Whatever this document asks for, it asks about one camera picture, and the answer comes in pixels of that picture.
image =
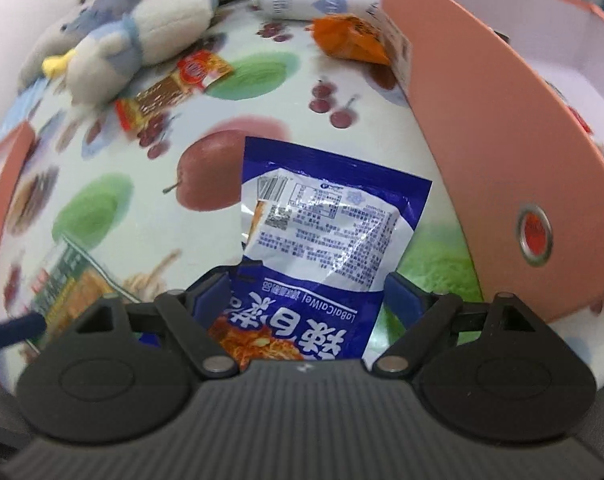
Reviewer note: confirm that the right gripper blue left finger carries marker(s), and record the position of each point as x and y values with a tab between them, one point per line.
188	316

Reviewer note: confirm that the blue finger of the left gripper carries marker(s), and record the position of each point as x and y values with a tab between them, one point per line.
15	330

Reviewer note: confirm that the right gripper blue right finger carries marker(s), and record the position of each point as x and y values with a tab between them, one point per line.
426	317

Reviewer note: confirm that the blue spicy cabbage snack packet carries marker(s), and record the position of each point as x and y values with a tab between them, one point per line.
322	233

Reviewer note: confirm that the green clear pickle snack packet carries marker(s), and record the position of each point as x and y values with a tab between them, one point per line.
67	283

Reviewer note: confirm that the fruit print bed mat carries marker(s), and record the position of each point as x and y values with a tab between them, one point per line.
159	207

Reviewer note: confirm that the pink box lid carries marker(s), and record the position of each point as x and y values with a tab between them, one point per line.
1	219

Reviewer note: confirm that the brown red jerky snack packet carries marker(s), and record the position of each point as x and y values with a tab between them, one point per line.
194	73

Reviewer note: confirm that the pink open storage box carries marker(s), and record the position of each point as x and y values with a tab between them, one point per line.
491	83

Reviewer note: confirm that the orange snack packet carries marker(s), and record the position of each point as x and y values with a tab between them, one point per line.
350	38

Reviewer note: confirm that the white blue plush toy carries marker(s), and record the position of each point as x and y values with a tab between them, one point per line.
99	48

